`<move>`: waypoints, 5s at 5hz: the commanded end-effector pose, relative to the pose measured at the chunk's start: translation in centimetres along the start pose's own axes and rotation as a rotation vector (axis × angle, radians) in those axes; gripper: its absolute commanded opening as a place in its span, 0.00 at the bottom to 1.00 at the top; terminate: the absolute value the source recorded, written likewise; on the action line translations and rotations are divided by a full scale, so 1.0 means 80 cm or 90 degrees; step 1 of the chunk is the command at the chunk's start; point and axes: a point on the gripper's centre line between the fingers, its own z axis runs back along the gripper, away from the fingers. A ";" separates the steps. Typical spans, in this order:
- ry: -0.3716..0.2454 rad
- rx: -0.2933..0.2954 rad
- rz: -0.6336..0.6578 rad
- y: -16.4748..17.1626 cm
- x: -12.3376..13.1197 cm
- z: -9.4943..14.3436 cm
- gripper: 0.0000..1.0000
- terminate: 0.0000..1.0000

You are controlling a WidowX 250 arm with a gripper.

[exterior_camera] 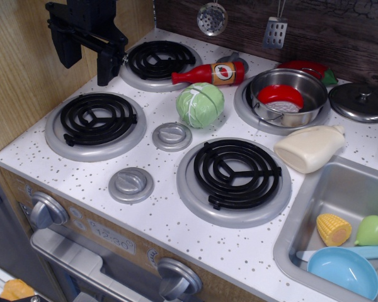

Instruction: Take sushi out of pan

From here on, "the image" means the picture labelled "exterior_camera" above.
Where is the light blue toy ladle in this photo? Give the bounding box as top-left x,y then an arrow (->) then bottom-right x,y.
296,245 -> 378,300

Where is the steel sink basin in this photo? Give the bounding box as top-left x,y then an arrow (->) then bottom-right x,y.
273,156 -> 378,301

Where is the green toy pear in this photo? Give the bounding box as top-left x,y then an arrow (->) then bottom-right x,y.
354,215 -> 378,246

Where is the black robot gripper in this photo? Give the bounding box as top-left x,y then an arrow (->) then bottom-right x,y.
45,1 -> 128,86

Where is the upper silver stovetop knob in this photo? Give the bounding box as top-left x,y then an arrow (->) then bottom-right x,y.
152,122 -> 192,152

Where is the lower silver stovetop knob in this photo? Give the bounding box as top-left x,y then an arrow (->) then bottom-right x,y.
108,167 -> 154,204

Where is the orange toy object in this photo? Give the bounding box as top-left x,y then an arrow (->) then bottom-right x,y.
0,279 -> 35,301

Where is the hanging steel spatula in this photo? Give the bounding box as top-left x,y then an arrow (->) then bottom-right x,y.
262,0 -> 288,49

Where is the red toy chili pepper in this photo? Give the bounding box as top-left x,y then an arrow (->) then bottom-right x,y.
276,60 -> 338,86

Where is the yellow toy corn cob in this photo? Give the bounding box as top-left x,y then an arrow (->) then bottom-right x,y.
316,213 -> 352,247

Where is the black burner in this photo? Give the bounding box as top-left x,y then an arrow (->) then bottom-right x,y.
120,40 -> 203,92
45,92 -> 147,162
176,138 -> 292,228

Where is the steel pot lid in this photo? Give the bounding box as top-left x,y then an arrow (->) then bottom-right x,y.
328,83 -> 378,123

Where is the red toy ketchup bottle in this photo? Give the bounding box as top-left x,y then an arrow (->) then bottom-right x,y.
171,62 -> 245,86

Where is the small steel pan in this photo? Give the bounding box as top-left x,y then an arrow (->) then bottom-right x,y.
247,69 -> 328,128

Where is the cream toy mayonnaise bottle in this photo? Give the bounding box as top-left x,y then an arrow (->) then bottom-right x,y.
273,125 -> 345,174

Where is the back left black burner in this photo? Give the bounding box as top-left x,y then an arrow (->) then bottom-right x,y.
120,40 -> 203,92

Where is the right silver oven knob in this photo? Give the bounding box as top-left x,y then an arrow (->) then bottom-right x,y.
157,257 -> 203,301

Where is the hanging steel skimmer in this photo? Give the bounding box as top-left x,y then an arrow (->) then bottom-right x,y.
197,1 -> 228,36

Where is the green toy cabbage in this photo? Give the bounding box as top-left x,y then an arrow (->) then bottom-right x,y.
176,82 -> 225,128

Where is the back silver stovetop knob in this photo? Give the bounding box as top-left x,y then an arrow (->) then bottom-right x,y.
216,52 -> 249,74

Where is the left silver oven knob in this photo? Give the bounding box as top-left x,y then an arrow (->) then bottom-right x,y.
30,191 -> 69,229

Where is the silver oven door handle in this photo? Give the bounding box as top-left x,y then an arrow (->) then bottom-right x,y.
30,229 -> 166,301

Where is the front right black burner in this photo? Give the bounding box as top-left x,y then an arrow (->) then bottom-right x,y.
176,138 -> 292,228

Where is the silver oven knob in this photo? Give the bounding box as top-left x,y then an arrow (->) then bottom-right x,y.
157,257 -> 203,301
30,191 -> 69,229

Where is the silver stovetop knob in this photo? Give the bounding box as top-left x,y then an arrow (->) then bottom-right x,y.
108,167 -> 154,204
216,52 -> 249,74
152,122 -> 192,152

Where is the front left black burner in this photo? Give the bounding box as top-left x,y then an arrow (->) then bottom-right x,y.
45,92 -> 147,162

